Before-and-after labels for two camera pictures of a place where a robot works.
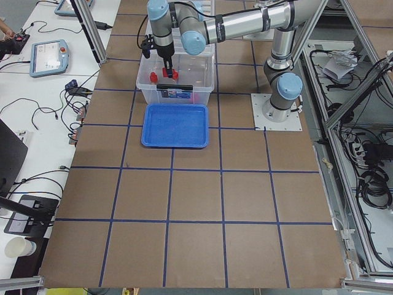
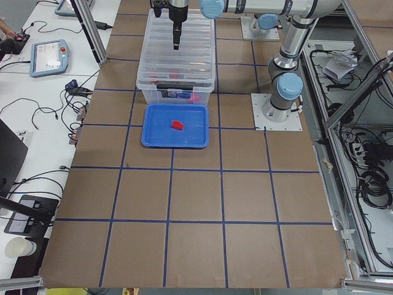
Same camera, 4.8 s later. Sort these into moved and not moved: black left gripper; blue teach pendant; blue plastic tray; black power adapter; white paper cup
Moved: black left gripper
Not moved: blue plastic tray; black power adapter; blue teach pendant; white paper cup
